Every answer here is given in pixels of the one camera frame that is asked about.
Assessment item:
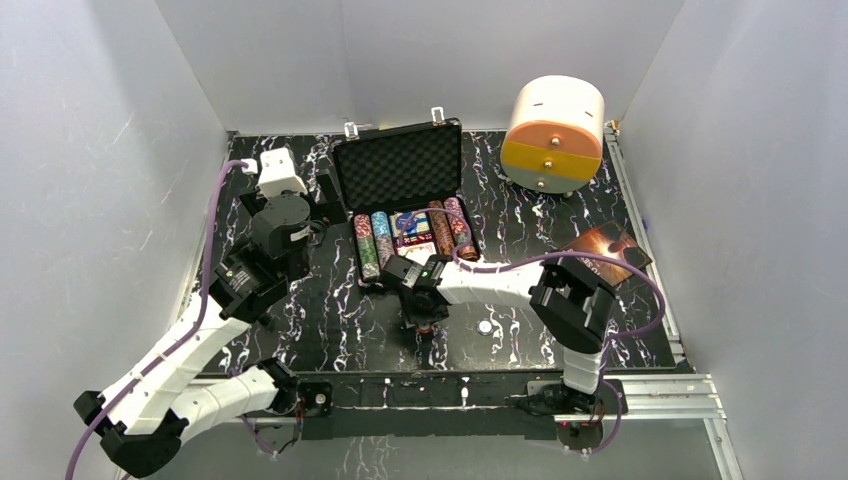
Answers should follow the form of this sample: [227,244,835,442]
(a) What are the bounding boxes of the dark sunburst cover book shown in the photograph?
[563,221,653,287]

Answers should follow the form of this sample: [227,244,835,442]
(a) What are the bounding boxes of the brown orange chip row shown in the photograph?
[428,200,456,255]

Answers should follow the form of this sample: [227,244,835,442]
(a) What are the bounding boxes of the blue playing card deck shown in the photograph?
[390,212,432,238]

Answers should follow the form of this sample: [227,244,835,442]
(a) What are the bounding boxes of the blue orange chip row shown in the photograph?
[370,211,396,267]

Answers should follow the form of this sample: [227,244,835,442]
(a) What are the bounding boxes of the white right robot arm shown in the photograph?
[378,252,614,414]

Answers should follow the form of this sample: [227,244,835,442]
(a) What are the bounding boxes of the blue small blind button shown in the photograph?
[395,214,418,235]

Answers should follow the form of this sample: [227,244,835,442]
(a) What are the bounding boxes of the black poker chip case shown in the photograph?
[331,106,485,291]

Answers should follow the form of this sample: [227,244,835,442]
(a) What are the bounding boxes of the pink green chip row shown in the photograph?
[443,197,479,262]

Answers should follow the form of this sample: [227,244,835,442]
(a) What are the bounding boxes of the aluminium frame rail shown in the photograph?
[115,374,743,480]

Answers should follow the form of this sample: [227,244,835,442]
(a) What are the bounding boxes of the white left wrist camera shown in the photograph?
[241,147,308,198]

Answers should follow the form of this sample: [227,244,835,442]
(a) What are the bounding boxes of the white orange yellow drawer cabinet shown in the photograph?
[500,75,605,196]

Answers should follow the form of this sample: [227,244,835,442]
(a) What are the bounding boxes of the red playing card deck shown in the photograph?
[397,242,438,264]

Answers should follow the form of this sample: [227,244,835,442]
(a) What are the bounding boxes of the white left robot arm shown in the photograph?
[74,166,346,478]

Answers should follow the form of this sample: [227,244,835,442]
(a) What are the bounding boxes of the blue white poker chip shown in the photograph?
[476,320,495,336]

